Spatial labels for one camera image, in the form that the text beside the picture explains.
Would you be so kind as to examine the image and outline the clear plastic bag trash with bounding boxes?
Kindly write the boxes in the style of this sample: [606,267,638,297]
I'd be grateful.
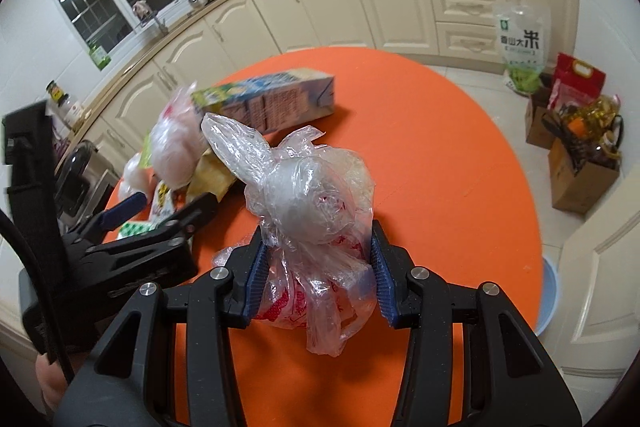
[201,114,375,357]

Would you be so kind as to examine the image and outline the white jar on counter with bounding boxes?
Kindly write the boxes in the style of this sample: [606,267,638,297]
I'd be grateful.
[46,80,85,131]

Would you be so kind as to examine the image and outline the person's left hand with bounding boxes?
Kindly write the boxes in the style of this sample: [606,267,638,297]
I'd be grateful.
[35,355,67,411]

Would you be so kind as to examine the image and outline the round orange table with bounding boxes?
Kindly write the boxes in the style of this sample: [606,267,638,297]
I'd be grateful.
[102,45,545,427]

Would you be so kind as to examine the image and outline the brown cardboard box with bottles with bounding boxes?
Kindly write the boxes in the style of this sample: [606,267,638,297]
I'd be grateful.
[525,88,624,215]

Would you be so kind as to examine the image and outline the white door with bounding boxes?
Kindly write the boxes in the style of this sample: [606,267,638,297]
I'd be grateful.
[542,167,640,421]

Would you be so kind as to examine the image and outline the light blue trash bin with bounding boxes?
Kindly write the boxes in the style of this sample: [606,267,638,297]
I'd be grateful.
[535,255,560,336]

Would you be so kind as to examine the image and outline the pink white plastic bag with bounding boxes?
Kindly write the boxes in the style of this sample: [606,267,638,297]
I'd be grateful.
[150,82,208,190]

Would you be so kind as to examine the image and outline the red gift bag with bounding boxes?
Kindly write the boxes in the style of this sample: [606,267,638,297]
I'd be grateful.
[548,53,606,112]

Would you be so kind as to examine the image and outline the yellow snack wrapper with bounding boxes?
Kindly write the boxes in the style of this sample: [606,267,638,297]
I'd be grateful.
[186,150,236,202]

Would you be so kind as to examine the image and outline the white green rice bag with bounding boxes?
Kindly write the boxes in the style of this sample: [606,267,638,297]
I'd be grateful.
[492,2,551,96]

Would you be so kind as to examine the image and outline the cream kitchen cabinets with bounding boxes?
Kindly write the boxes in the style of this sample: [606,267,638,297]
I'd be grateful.
[73,0,579,164]

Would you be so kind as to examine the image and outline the blue green milk carton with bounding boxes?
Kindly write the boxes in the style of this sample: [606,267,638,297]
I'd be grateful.
[191,68,334,134]

